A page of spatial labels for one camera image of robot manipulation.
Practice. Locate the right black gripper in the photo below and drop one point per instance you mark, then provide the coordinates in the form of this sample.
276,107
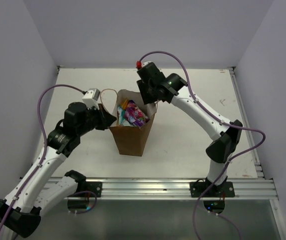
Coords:
147,98

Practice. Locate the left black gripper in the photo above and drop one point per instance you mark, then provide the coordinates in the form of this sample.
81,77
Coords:
105,118

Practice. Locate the teal candy bag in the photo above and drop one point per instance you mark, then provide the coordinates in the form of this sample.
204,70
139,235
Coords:
121,118

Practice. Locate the orange Kettle chips bag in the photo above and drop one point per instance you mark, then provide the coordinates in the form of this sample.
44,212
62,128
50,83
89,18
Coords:
124,104

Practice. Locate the purple Fox's candy bag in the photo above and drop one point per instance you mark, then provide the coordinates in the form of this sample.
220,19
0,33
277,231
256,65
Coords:
134,115

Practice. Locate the brown paper bag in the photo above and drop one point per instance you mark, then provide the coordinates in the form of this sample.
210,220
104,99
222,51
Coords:
131,140

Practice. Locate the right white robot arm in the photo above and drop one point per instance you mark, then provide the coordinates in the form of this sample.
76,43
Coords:
174,90

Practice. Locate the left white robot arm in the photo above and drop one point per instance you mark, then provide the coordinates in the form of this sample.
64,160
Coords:
22,209

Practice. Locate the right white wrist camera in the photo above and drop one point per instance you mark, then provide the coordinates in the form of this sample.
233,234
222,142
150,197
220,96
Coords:
141,64

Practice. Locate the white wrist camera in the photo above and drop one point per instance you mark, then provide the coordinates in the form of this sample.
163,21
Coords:
141,64
91,97

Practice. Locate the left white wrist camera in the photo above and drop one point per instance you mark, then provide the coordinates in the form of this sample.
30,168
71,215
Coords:
91,97

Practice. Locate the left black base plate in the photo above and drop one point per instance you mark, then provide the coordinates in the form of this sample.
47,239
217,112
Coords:
93,187

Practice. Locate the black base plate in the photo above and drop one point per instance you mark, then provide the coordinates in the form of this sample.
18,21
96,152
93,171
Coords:
197,187
93,187

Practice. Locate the aluminium mounting rail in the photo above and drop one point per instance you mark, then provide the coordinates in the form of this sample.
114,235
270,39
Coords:
179,189

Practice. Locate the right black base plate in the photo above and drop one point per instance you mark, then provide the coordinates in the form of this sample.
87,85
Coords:
197,187

